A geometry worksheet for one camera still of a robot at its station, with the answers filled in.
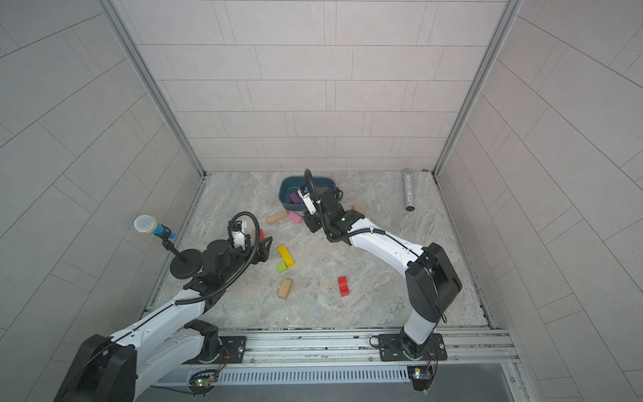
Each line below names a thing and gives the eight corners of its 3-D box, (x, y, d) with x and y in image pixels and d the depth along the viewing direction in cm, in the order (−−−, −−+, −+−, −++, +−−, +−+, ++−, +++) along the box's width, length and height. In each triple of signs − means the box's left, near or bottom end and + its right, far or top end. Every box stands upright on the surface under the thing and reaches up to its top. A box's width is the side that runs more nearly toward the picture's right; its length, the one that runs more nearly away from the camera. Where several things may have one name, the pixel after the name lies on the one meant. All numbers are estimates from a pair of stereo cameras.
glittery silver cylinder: (404, 211, 105) (406, 206, 103) (402, 173, 120) (404, 168, 117) (414, 212, 105) (416, 207, 102) (411, 174, 119) (412, 169, 117)
